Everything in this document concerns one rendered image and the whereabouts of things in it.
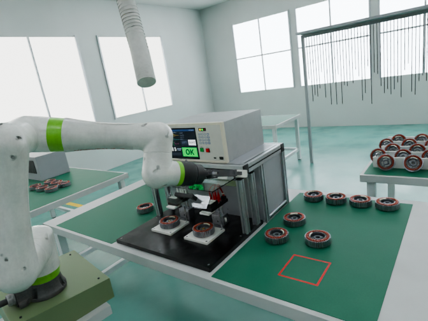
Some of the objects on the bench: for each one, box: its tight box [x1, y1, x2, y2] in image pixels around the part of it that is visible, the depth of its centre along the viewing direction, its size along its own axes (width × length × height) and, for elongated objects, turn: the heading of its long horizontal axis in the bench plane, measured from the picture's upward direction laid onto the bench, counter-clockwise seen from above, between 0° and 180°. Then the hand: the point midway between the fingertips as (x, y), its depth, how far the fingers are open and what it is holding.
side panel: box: [259, 150, 289, 223], centre depth 176 cm, size 28×3×32 cm, turn 172°
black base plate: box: [117, 206, 263, 273], centre depth 171 cm, size 47×64×2 cm
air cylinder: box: [211, 211, 229, 225], centre depth 172 cm, size 5×8×6 cm
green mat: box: [211, 192, 413, 321], centre depth 148 cm, size 94×61×1 cm, turn 172°
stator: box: [192, 222, 215, 238], centre depth 161 cm, size 11×11×4 cm
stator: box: [136, 203, 154, 214], centre depth 210 cm, size 11×11×4 cm
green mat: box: [57, 184, 171, 244], centre depth 226 cm, size 94×61×1 cm, turn 172°
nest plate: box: [152, 220, 190, 236], centre depth 176 cm, size 15×15×1 cm
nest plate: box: [184, 227, 225, 245], centre depth 162 cm, size 15×15×1 cm
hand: (234, 174), depth 133 cm, fingers open, 13 cm apart
